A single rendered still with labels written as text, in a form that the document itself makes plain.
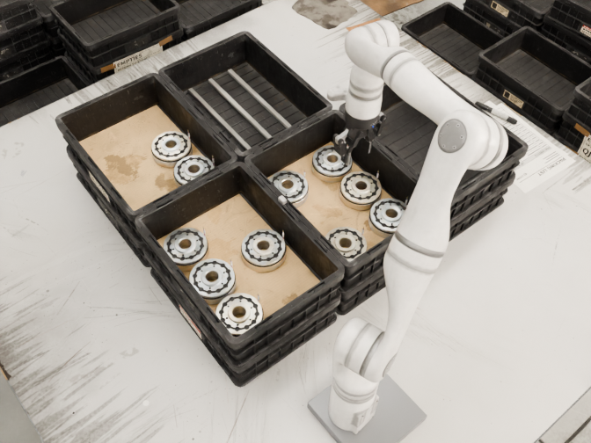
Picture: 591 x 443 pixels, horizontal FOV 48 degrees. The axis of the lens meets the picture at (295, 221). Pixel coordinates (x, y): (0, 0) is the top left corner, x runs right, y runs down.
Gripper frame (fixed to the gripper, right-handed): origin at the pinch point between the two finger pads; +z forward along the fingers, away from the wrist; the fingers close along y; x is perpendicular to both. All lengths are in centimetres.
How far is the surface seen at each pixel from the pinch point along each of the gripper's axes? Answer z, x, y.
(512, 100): 61, 25, 107
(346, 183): 14.4, 2.9, 1.0
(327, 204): 17.4, 2.1, -5.4
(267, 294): 17.4, -9.8, -32.4
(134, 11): 52, 143, 13
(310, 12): 30, 79, 50
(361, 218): 17.3, -6.3, -1.4
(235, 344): 7, -20, -48
